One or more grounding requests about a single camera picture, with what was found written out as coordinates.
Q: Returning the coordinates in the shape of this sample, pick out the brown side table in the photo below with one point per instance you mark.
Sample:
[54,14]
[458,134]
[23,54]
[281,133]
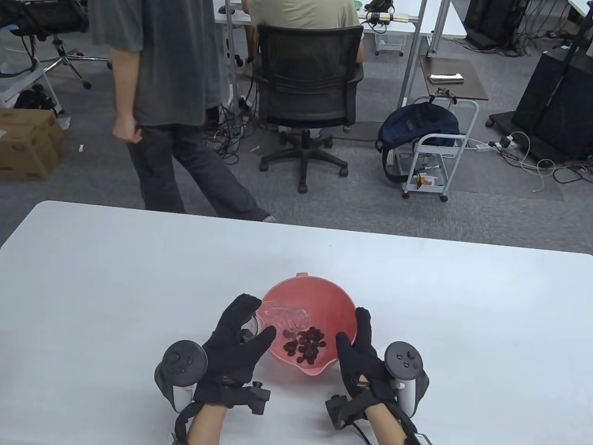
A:
[463,92]

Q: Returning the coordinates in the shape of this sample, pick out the right grey white controller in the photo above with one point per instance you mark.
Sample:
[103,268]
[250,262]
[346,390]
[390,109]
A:
[403,361]

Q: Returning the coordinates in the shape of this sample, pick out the white metal rack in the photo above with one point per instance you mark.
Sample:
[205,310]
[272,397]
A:
[9,95]

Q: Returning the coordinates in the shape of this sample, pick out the white rolling cart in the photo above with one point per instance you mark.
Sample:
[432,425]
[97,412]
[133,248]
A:
[440,139]

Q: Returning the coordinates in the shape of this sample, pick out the brown cardboard box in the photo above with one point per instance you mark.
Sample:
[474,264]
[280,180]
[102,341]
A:
[28,148]

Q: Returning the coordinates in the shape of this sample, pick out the white office desk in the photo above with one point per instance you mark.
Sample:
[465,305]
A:
[451,23]

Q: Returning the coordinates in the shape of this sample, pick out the small dark flat device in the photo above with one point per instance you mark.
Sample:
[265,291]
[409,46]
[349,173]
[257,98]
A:
[445,79]

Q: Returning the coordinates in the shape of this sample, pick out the black headset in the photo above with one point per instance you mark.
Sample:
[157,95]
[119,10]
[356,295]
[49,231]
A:
[380,4]

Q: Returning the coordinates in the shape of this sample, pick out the small red white packet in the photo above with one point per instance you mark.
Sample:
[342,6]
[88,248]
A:
[428,180]

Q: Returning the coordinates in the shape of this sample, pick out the grey white controller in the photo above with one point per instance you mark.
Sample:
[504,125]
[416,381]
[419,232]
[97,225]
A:
[403,361]
[183,361]

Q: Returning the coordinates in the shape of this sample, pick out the person's right forearm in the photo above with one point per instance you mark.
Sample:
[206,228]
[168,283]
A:
[384,426]

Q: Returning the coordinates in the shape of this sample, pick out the pink salad bowl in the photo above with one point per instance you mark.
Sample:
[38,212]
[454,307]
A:
[333,301]

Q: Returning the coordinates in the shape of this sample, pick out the clear plastic jar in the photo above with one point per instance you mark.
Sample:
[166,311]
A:
[282,315]

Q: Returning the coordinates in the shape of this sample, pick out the office chair with chrome base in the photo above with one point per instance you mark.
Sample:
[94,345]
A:
[51,18]

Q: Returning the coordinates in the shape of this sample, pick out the person's right hand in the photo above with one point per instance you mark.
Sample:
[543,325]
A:
[366,366]

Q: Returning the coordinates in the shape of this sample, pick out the black bag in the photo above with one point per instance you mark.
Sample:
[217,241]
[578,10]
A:
[32,99]

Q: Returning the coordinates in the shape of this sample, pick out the silver metal frame post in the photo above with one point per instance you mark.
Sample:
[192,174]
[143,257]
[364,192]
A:
[410,60]
[234,55]

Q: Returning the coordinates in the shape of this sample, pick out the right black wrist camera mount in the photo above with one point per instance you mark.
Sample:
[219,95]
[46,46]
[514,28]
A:
[340,410]

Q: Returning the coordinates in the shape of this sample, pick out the pile of dark cranberries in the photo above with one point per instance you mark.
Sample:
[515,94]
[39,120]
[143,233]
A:
[305,345]

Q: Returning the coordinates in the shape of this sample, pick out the navy blue backpack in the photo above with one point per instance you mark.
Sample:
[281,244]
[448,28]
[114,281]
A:
[417,123]

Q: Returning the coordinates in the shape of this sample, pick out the white power strip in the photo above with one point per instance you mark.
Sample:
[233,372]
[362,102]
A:
[482,147]

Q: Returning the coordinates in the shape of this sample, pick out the black wheeled cabinet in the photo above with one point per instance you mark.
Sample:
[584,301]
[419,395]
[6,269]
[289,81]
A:
[556,106]

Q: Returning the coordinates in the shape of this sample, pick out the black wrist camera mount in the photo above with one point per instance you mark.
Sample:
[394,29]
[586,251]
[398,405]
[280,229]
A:
[340,410]
[257,398]

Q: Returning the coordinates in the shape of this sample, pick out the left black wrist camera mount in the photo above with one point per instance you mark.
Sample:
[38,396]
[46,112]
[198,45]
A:
[257,398]

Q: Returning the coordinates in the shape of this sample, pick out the person's left hand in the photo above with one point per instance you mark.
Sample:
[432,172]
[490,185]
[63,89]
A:
[227,361]

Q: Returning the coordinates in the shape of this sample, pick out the left grey white controller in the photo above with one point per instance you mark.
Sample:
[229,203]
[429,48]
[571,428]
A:
[183,361]

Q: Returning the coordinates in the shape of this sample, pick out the black equipment rack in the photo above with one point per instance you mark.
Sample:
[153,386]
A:
[491,23]

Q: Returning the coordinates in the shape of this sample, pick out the black mesh office chair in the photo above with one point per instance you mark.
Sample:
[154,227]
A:
[308,79]

